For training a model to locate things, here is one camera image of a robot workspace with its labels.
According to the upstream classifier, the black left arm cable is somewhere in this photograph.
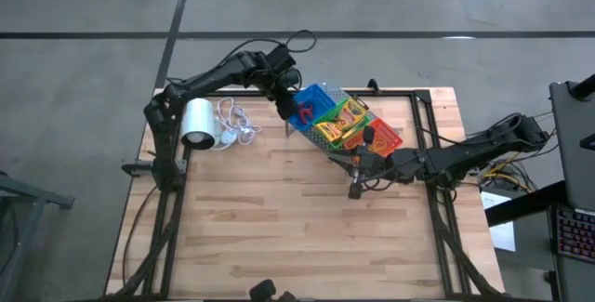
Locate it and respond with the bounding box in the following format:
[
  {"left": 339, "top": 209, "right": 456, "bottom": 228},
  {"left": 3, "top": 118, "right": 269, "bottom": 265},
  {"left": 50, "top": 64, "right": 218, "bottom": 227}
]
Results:
[{"left": 218, "top": 29, "right": 318, "bottom": 69}]

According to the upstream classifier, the black aluminium frame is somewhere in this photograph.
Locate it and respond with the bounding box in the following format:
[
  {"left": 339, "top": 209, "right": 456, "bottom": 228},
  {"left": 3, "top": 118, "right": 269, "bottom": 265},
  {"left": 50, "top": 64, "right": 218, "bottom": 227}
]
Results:
[{"left": 105, "top": 88, "right": 508, "bottom": 302}]

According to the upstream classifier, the black pole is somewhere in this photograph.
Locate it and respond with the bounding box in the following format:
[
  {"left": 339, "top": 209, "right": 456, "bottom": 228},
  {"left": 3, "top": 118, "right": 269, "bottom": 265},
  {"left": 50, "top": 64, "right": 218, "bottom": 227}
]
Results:
[{"left": 569, "top": 72, "right": 595, "bottom": 102}]

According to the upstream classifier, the yellow floor cable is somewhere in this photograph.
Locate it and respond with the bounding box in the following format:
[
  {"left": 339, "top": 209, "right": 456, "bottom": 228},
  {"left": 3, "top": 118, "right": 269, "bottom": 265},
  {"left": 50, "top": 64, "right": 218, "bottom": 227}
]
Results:
[{"left": 483, "top": 129, "right": 559, "bottom": 191}]

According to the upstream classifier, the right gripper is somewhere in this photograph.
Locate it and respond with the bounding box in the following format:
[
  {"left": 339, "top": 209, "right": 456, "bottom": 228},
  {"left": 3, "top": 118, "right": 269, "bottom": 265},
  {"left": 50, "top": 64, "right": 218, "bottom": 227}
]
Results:
[{"left": 328, "top": 125, "right": 396, "bottom": 200}]

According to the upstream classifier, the orange plastic basket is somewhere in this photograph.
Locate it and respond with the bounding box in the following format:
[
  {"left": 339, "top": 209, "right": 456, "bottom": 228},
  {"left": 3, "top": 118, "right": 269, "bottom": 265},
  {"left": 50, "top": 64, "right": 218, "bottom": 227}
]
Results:
[{"left": 343, "top": 116, "right": 404, "bottom": 158}]

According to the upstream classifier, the white lamp cable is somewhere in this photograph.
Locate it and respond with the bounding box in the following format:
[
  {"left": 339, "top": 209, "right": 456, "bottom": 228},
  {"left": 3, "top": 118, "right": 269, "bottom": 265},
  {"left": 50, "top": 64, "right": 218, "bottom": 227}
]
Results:
[{"left": 211, "top": 96, "right": 264, "bottom": 151}]

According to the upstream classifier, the grey metal stand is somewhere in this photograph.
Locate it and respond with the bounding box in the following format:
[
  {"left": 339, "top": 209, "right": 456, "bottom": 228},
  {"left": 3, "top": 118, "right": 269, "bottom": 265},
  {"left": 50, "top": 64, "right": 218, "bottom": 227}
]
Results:
[{"left": 0, "top": 170, "right": 75, "bottom": 302}]

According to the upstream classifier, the grey perforated metal shelf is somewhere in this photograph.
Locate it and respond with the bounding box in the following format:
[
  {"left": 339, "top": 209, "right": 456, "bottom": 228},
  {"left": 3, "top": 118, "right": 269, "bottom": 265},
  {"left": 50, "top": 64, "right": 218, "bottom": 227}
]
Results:
[{"left": 284, "top": 78, "right": 396, "bottom": 188}]

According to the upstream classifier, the white cylindrical desk lamp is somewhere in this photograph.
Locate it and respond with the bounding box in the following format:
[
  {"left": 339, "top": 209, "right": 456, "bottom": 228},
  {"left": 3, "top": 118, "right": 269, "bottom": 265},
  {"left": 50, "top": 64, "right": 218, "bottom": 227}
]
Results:
[{"left": 179, "top": 97, "right": 222, "bottom": 151}]

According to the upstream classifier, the blue plastic basket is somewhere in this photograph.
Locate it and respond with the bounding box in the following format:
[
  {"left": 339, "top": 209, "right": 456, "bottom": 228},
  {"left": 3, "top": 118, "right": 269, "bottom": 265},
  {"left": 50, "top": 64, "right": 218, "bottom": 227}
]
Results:
[{"left": 287, "top": 83, "right": 337, "bottom": 133}]

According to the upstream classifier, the white paper sheet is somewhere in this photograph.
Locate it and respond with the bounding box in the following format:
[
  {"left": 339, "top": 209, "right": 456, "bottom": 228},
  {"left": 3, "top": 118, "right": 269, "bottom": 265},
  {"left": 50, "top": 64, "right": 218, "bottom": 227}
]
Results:
[{"left": 480, "top": 190, "right": 517, "bottom": 253}]

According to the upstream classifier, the backlit keyboard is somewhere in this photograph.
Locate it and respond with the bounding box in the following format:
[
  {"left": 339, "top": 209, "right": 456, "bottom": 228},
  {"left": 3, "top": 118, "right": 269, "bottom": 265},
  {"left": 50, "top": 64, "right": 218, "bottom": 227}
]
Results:
[{"left": 555, "top": 204, "right": 595, "bottom": 265}]

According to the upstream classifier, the green plastic basket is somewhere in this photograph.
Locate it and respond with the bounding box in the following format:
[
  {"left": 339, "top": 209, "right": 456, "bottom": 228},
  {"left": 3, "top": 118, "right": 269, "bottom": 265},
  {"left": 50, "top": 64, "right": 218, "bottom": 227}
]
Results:
[{"left": 311, "top": 97, "right": 373, "bottom": 151}]

